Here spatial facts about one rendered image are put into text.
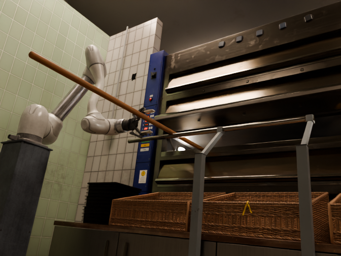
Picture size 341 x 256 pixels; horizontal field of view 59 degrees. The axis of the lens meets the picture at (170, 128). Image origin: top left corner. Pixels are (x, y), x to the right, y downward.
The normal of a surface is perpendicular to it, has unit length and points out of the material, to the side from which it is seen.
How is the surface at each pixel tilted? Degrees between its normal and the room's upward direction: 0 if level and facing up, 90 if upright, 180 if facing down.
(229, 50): 90
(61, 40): 90
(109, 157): 90
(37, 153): 90
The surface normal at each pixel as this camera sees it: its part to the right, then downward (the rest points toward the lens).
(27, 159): 0.86, -0.10
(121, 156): -0.56, -0.33
